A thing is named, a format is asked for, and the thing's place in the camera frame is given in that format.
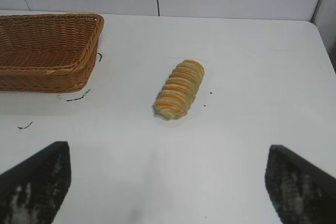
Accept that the long striped twisted bread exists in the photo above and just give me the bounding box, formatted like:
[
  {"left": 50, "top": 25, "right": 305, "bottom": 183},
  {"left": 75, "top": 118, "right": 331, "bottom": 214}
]
[{"left": 152, "top": 59, "right": 206, "bottom": 121}]

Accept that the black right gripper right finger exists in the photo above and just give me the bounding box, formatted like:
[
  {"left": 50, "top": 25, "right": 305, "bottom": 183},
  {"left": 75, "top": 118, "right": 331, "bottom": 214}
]
[{"left": 264, "top": 144, "right": 336, "bottom": 224}]

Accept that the brown woven wicker basket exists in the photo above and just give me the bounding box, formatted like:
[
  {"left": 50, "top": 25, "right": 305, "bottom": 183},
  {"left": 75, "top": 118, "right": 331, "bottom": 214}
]
[{"left": 0, "top": 13, "right": 105, "bottom": 94}]

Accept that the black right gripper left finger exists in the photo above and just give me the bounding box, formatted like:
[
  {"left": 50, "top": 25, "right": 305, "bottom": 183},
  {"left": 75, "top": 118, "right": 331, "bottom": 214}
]
[{"left": 0, "top": 141, "right": 72, "bottom": 224}]

